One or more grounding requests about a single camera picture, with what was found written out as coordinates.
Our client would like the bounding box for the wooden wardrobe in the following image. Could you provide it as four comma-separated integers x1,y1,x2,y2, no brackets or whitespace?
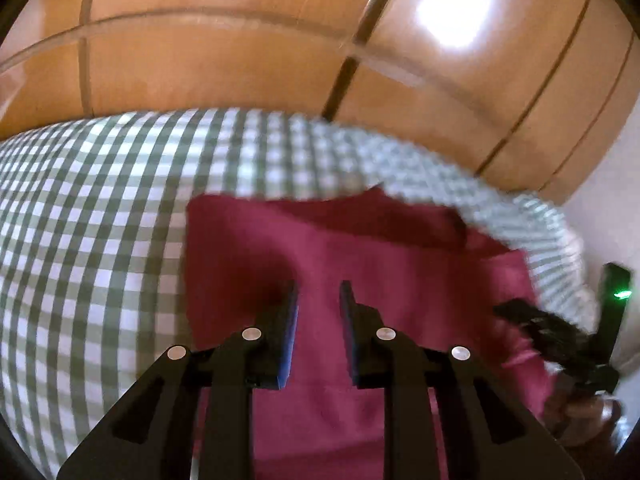
0,0,640,208

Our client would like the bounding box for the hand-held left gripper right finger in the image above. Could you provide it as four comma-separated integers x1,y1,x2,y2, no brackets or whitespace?
339,280,585,480

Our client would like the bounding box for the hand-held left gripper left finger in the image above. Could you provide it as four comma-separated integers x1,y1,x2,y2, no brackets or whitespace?
56,279,301,480

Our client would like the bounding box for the person's right hand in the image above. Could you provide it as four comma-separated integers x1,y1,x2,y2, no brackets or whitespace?
544,374,623,448

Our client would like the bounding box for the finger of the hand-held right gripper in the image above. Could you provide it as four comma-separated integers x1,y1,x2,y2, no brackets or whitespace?
492,298,622,392

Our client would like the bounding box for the dark red garment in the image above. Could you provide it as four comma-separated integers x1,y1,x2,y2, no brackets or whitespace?
184,186,557,480

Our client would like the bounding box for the green checked bed sheet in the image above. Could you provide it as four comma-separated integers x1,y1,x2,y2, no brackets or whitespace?
0,107,601,478

